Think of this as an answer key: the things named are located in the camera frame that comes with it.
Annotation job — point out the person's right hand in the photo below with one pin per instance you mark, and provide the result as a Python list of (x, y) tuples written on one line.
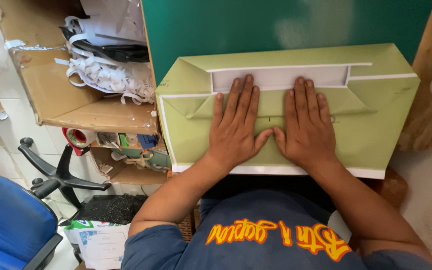
[(309, 138)]

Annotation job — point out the person's left hand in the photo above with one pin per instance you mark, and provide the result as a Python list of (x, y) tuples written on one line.
[(232, 138)]

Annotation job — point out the light green paper bag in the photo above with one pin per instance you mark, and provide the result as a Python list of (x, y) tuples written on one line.
[(369, 131)]

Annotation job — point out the brown woven basket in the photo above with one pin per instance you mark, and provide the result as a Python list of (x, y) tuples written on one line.
[(187, 227)]

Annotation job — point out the cardboard tray with small tools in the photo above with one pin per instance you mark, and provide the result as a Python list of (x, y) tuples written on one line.
[(133, 172)]

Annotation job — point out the person's dark blue shirt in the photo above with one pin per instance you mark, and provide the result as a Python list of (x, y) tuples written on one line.
[(261, 247)]

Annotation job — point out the dark green cutting mat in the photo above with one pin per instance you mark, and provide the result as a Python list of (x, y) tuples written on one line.
[(238, 26)]

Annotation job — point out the brown wooden board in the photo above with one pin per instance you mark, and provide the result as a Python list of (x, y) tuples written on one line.
[(429, 93)]

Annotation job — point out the black plastic bag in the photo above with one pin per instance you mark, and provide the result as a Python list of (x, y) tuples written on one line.
[(112, 208)]

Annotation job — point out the cardboard box with paper scraps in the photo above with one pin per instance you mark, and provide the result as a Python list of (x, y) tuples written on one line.
[(80, 108)]

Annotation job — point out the red tape dispenser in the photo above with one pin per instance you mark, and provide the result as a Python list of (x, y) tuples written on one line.
[(76, 138)]

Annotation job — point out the white printed carton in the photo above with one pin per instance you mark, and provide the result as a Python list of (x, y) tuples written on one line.
[(101, 243)]

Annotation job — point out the black swivel chair base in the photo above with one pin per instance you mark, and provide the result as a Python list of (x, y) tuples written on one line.
[(60, 178)]

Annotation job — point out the blue office chair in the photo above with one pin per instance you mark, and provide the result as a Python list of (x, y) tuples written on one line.
[(9, 225)]

